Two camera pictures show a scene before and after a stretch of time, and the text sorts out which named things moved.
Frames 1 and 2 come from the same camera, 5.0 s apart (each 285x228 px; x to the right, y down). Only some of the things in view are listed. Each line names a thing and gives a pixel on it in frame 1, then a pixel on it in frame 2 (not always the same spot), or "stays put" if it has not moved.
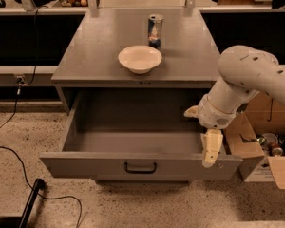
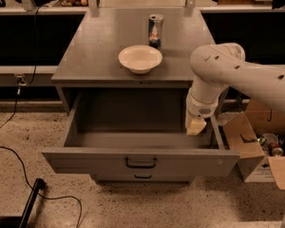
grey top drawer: x=137 y=135 stays put
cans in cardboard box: x=276 y=145 stays put
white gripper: x=213 y=114 to x=199 y=109
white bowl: x=140 y=59 stays put
